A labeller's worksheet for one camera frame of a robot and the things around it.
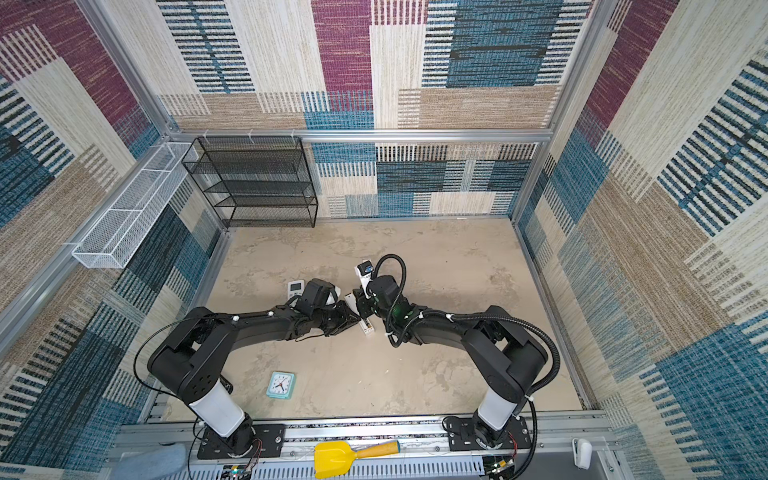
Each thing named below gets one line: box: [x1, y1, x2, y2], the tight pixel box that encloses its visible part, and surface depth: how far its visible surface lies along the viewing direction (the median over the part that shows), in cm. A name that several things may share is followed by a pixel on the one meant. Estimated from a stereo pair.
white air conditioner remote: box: [287, 280, 305, 301], surface depth 102 cm
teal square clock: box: [266, 371, 297, 400], surface depth 81 cm
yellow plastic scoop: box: [313, 440, 401, 480], surface depth 72 cm
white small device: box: [572, 438, 593, 470], surface depth 70 cm
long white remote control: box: [358, 318, 375, 335], surface depth 93 cm
